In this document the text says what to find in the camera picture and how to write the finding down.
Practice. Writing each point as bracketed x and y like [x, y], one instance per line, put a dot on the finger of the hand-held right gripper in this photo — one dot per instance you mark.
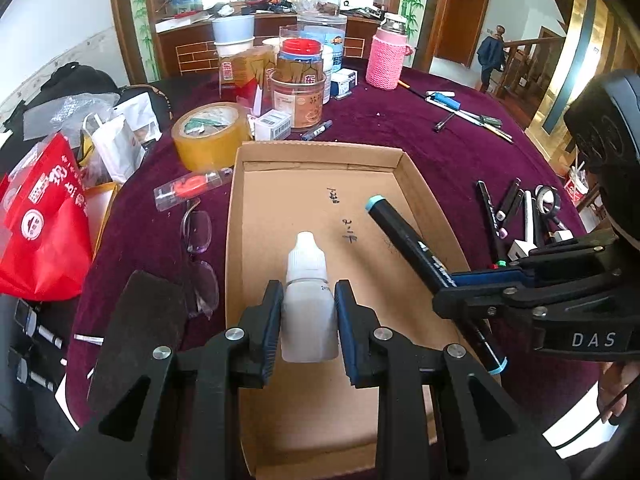
[480, 278]
[470, 302]

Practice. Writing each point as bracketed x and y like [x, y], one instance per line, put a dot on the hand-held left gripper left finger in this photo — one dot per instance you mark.
[274, 322]

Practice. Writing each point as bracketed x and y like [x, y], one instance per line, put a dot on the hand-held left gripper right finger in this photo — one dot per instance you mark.
[346, 332]

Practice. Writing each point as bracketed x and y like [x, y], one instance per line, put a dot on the white dropper bottle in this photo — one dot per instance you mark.
[306, 310]

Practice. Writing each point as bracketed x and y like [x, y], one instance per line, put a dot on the small black tape roll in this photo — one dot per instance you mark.
[539, 195]

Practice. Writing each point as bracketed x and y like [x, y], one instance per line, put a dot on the black marker teal cap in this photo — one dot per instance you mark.
[405, 237]

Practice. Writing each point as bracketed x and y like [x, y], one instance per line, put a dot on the cardboard box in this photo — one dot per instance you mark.
[310, 195]

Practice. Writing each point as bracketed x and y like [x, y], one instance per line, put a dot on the person's right hand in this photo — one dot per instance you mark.
[611, 390]

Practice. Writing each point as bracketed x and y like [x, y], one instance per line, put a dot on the black marker grey cap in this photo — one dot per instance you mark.
[536, 222]

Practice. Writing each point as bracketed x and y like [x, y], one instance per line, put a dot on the rimless eyeglasses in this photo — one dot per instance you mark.
[196, 232]

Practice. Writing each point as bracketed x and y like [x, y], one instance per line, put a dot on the wooden stair railing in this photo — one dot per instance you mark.
[525, 60]

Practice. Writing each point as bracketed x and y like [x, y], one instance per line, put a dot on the pens and tools cluster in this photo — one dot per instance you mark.
[475, 120]

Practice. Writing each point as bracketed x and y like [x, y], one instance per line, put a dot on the clear case with orange item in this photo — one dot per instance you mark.
[192, 185]

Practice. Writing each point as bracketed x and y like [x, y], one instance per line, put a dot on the small metal tool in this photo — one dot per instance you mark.
[444, 121]

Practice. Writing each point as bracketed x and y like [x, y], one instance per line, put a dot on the maroon tablecloth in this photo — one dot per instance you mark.
[380, 120]

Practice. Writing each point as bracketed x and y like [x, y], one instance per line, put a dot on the yellow packing tape roll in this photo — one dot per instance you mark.
[200, 147]

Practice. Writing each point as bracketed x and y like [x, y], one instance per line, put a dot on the blue marker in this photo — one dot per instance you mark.
[316, 130]

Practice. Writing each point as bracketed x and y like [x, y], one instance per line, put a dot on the small white barcode box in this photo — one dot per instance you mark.
[272, 125]

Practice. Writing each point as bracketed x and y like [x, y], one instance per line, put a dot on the black pen yellow tip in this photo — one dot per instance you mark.
[412, 88]

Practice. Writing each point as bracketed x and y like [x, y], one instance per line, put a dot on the brown wooden door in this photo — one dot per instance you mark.
[462, 20]

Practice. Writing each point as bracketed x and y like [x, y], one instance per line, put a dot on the plastic jar orange label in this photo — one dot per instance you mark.
[297, 102]

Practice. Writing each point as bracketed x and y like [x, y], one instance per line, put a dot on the white paper bag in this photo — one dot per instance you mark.
[117, 147]

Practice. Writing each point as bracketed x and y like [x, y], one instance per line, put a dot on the small blue white box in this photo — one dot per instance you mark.
[343, 84]

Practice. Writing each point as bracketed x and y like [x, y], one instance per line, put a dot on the pink knit covered thermos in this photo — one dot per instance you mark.
[385, 60]

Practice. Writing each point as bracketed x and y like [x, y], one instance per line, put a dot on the red shopping bag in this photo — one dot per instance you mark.
[45, 230]

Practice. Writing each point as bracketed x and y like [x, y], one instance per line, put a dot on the clear box with red packaging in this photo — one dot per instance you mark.
[240, 75]

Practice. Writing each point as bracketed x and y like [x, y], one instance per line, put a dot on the jar with red lid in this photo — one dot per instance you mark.
[300, 55]

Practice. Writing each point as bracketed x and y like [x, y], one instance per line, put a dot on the large clear jar blue label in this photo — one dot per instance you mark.
[330, 35]

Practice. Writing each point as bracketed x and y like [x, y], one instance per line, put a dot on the white plastic cup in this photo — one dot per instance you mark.
[232, 30]

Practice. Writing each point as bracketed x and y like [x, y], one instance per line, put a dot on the black bag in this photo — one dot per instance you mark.
[75, 82]

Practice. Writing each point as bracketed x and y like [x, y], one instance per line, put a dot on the tall clear jar red lid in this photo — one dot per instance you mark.
[319, 0]

